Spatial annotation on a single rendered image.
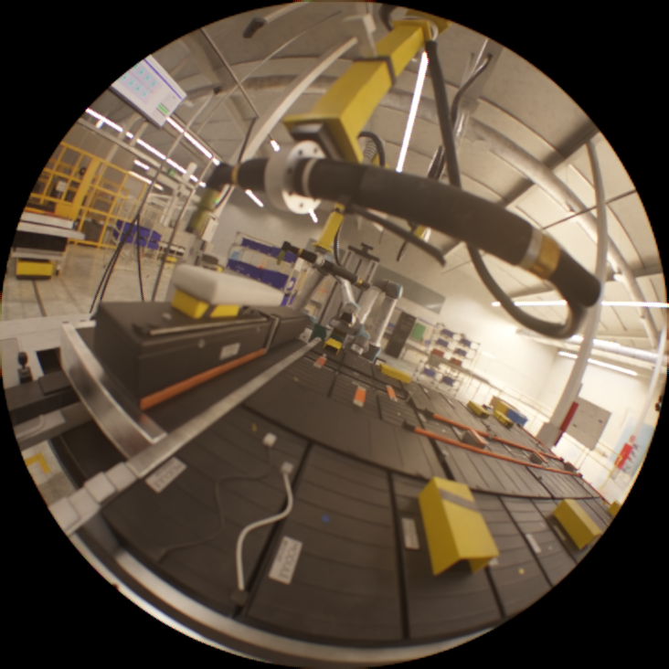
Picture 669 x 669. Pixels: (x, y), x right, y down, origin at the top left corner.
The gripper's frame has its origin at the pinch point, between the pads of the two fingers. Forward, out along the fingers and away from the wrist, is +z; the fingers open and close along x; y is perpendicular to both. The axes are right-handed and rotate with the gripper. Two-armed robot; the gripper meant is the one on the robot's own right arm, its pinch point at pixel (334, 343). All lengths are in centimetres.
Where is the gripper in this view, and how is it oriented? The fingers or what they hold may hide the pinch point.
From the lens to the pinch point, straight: 109.1
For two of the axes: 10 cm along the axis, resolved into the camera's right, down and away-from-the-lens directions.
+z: -3.3, 6.0, -7.3
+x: -9.1, -4.1, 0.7
